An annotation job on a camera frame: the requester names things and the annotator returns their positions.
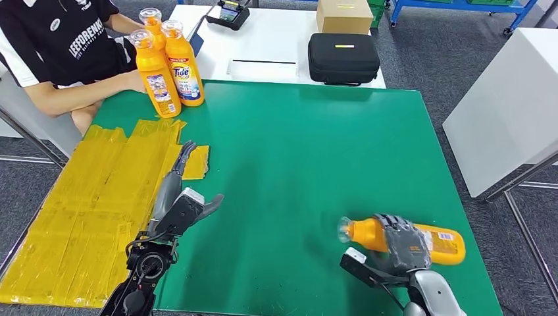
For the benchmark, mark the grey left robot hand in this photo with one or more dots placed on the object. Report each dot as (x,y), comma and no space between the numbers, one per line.
(163,200)

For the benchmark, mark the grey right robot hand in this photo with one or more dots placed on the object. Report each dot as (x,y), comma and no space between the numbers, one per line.
(405,246)

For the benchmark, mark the person's right hand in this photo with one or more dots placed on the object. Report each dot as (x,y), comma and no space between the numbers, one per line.
(136,80)

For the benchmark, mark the orange detergent bottle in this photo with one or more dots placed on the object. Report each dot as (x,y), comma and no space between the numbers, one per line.
(153,28)
(444,248)
(183,61)
(157,78)

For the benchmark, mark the person's right forearm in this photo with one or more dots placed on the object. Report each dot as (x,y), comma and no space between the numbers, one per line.
(74,94)

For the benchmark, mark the person's left forearm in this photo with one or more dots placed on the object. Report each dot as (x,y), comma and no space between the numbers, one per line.
(124,22)

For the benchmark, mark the tablet with blue cover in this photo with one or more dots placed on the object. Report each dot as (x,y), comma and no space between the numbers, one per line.
(197,41)

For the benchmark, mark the yellow plastic sheet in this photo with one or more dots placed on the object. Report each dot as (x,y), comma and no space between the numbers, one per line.
(78,218)

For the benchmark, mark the person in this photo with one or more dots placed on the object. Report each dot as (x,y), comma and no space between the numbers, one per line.
(56,39)

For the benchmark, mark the black remote controller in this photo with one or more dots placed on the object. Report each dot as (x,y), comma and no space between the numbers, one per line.
(227,15)

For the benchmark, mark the thin black strip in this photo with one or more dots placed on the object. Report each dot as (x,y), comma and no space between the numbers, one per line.
(263,62)

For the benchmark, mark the green table mat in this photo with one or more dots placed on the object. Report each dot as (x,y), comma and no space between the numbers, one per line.
(305,152)

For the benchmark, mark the white side table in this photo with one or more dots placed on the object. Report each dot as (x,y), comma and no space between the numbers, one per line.
(501,109)

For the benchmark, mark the black carrying case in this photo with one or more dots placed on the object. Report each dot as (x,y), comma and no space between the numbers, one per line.
(343,59)

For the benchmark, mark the cardboard box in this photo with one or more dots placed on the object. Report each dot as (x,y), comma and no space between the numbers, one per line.
(344,18)

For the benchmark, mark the green plastic crate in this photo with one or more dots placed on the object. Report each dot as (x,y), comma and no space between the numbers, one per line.
(376,16)
(488,2)

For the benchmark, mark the blue wheeled cart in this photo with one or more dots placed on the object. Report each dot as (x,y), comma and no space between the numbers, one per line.
(457,6)

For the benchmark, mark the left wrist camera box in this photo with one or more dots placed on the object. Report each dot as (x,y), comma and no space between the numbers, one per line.
(183,211)

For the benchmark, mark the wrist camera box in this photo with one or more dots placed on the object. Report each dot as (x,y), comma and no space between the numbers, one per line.
(366,270)
(183,211)

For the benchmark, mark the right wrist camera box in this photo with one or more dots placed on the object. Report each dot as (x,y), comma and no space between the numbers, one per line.
(366,270)

